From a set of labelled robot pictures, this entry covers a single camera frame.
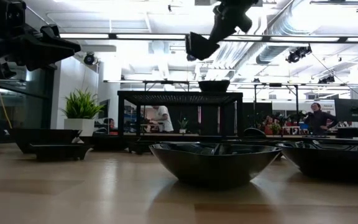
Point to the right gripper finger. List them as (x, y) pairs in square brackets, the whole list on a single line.
[(226, 32), (217, 32)]

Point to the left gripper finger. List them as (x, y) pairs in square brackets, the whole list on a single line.
[(54, 35), (45, 53)]

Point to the leafy background desk plant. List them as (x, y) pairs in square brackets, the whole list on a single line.
[(275, 128)]

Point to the black ceiling spotlight cluster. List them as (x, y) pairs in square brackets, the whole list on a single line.
[(297, 55), (326, 79)]

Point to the small black square plate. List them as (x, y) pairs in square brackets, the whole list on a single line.
[(59, 152)]

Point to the overhead LED light bar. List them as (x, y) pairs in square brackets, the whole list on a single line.
[(306, 39)]

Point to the person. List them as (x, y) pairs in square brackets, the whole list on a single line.
[(163, 118), (269, 124), (111, 124), (320, 119)]

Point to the artificial plant in white pot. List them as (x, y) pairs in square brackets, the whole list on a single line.
[(81, 107)]

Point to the small background potted plant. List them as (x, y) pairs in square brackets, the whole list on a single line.
[(182, 124)]

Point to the black perforated metal shelf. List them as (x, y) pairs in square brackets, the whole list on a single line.
[(182, 99)]

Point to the black computer monitor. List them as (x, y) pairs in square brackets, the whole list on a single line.
[(352, 110)]

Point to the dark wall screen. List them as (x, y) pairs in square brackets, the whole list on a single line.
[(104, 109)]

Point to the black curved frame bracket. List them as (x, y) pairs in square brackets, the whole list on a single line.
[(255, 132)]

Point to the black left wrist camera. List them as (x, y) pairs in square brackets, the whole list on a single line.
[(14, 14)]

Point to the black background metal frame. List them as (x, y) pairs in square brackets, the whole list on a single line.
[(275, 84)]

